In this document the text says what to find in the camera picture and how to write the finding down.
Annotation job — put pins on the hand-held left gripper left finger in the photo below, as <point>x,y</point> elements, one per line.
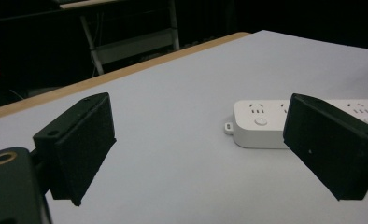
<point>79,146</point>

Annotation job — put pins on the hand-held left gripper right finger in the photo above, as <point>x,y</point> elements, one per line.
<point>331,149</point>

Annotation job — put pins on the white power strip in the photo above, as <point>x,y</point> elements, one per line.
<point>260,127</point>

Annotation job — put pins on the grey metal stand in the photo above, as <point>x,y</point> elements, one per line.
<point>132,43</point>

